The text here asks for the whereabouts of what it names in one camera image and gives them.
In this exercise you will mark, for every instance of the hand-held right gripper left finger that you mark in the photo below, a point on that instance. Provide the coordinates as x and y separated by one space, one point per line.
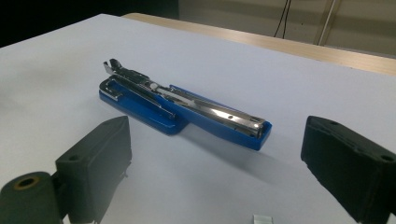
93 168

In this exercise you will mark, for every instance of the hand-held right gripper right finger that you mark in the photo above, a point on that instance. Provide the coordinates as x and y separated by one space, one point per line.
348 168

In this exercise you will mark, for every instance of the blue stapler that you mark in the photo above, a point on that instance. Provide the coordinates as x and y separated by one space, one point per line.
218 132

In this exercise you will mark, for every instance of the wooden table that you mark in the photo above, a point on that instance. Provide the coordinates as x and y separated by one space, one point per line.
280 43

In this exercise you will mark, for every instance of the vertical metal strip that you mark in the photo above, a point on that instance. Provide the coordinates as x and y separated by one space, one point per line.
327 21

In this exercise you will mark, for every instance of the white table sheet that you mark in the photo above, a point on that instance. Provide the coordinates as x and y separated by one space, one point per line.
218 62

